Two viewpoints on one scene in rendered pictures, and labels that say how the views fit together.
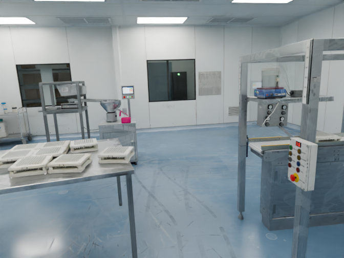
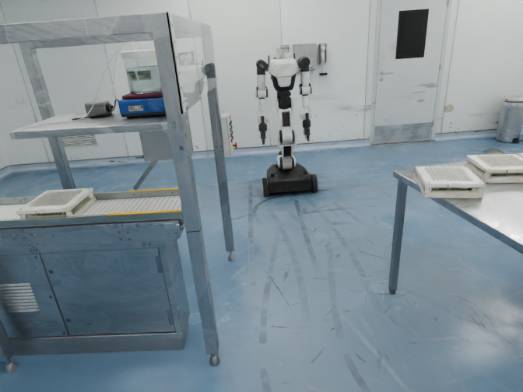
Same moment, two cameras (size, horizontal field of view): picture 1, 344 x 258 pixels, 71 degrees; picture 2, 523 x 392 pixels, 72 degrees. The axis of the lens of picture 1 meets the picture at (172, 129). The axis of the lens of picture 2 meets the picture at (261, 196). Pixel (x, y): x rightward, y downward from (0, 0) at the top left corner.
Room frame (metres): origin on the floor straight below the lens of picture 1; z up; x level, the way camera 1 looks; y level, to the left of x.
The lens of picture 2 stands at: (3.66, -0.20, 1.53)
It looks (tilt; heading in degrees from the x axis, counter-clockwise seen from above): 23 degrees down; 188
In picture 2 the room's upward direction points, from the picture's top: 4 degrees counter-clockwise
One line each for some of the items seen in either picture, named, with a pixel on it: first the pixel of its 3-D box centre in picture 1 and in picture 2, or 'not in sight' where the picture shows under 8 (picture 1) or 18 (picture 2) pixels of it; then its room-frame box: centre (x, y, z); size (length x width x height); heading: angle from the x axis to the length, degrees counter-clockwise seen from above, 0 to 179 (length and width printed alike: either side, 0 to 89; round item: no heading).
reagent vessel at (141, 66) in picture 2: not in sight; (143, 69); (2.14, -0.87, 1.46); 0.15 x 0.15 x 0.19
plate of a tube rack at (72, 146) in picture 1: (83, 143); not in sight; (2.32, 0.87, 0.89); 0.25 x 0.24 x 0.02; 21
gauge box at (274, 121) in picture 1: (272, 113); (166, 136); (2.04, -0.86, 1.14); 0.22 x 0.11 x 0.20; 95
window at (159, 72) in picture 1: (171, 80); not in sight; (7.05, -0.05, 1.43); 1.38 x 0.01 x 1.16; 99
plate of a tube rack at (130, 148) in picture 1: (116, 151); (447, 176); (1.97, 0.47, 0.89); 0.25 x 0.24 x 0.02; 176
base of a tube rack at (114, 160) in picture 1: (116, 156); (445, 185); (1.97, 0.47, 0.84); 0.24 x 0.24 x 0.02; 86
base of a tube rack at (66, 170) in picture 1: (71, 165); (499, 172); (1.80, 0.79, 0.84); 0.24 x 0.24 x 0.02; 89
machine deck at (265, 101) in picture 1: (286, 98); (108, 122); (2.20, -1.04, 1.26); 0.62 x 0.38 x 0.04; 95
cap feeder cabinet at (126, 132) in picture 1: (120, 142); not in sight; (4.31, 0.96, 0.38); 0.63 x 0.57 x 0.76; 99
